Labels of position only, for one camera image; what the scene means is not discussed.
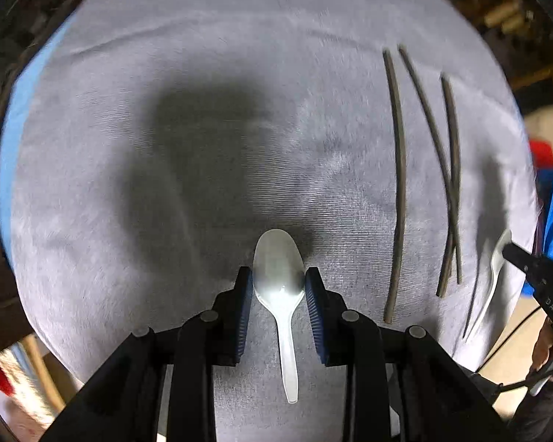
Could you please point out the person's right forearm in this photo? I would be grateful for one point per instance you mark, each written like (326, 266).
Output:
(548, 414)

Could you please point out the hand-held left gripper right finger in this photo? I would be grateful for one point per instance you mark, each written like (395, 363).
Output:
(314, 313)

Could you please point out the white plastic spoon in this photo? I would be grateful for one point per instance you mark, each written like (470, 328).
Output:
(495, 276)
(276, 262)

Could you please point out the red item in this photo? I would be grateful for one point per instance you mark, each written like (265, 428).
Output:
(543, 154)

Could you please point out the grey cloth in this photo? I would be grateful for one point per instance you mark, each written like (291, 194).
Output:
(166, 239)

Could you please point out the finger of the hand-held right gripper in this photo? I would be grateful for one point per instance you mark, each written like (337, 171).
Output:
(548, 285)

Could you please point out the person's right hand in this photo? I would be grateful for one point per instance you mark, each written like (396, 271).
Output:
(544, 345)

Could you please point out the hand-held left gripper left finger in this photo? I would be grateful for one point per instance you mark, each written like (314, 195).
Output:
(242, 313)

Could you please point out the light blue cloth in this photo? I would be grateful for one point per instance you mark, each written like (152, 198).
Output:
(16, 115)

